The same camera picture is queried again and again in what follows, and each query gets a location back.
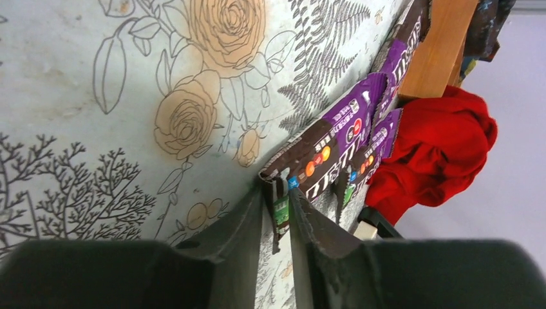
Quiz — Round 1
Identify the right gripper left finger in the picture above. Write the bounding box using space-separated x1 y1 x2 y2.
1 190 263 308

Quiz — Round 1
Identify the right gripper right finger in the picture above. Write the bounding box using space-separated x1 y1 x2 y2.
288 189 545 308

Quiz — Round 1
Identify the brown M&M bag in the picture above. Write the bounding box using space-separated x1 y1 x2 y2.
258 72 390 254

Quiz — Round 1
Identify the cream three-tier shelf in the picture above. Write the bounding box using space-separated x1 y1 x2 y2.
353 207 402 240

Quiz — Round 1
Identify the purple candy bag right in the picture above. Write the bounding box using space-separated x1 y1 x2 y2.
335 108 402 224

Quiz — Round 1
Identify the purple candy bag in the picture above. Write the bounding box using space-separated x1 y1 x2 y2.
372 0 431 122
335 108 402 224

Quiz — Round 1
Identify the purple candy bag left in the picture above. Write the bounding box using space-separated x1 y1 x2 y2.
372 0 431 122

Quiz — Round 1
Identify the red cloth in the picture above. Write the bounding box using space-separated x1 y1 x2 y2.
365 86 498 224

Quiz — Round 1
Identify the floral tablecloth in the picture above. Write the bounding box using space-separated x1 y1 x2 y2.
0 0 410 309

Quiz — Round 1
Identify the wooden compartment tray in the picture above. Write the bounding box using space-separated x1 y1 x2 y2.
399 0 478 102

